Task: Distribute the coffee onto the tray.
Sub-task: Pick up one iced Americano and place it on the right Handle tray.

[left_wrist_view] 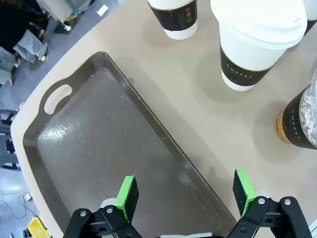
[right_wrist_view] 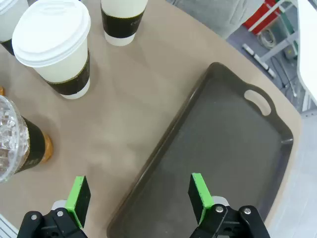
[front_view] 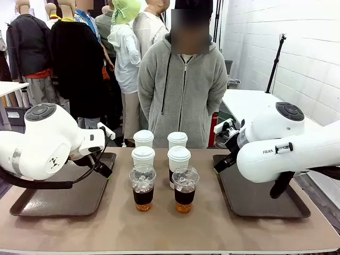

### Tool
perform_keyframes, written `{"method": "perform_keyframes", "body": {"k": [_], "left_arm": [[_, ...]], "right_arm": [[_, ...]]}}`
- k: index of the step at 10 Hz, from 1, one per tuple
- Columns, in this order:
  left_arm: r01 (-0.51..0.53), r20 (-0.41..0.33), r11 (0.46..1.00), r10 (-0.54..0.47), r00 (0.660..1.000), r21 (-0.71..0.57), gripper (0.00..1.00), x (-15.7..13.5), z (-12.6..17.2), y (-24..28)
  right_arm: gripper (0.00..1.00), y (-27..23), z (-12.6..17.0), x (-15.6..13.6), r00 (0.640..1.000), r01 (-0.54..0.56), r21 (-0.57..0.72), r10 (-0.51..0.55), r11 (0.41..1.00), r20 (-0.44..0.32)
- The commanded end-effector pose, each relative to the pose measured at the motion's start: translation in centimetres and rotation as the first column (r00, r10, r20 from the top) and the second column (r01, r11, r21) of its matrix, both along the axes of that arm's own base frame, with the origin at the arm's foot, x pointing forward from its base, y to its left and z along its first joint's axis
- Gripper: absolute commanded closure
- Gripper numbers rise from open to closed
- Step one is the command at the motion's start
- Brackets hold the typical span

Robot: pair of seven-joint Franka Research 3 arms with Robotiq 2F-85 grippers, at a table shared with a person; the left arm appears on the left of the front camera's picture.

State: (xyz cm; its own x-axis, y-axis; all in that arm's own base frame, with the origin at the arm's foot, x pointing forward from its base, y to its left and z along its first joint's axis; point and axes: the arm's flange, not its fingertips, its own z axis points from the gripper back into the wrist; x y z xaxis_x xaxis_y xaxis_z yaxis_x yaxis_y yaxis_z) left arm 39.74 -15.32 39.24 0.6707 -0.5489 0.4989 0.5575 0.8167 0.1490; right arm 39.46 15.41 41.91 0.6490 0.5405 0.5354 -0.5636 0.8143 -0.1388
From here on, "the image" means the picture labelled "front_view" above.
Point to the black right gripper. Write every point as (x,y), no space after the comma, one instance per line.
(233,143)

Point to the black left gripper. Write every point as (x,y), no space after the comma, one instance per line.
(83,160)

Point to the white lidded paper cup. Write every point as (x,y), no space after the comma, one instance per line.
(143,136)
(178,159)
(177,138)
(143,155)

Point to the clear iced coffee cup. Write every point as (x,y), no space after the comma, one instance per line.
(143,196)
(184,197)

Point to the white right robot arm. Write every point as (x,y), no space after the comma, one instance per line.
(265,159)

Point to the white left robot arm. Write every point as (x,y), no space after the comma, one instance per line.
(40,148)

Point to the brown plastic tray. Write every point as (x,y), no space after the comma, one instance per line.
(252,202)
(66,202)

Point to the white side table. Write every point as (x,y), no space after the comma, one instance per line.
(244,103)

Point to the person in grey hoodie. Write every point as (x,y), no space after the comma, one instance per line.
(183,101)

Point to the grey bin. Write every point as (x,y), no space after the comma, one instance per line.
(228,67)

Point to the dark storage box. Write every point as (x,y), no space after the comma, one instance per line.
(16,115)

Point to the black tripod stand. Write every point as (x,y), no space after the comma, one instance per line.
(275,63)

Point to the white desk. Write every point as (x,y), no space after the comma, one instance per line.
(10,87)

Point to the mannequin in olive shirt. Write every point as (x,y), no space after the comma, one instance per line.
(105,29)

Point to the black light stand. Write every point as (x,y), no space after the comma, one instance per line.
(217,21)

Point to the mannequin in black jacket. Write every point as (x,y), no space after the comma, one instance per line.
(29,45)

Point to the person in blue shirt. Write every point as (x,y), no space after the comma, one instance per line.
(89,20)

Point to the green bucket hat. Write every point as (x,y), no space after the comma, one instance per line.
(125,10)

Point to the mannequin with yellow collar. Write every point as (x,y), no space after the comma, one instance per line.
(52,16)

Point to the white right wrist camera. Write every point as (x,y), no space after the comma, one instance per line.
(222,126)

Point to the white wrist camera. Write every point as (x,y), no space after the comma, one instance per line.
(106,131)
(222,126)

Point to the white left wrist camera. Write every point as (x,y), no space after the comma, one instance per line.
(106,131)

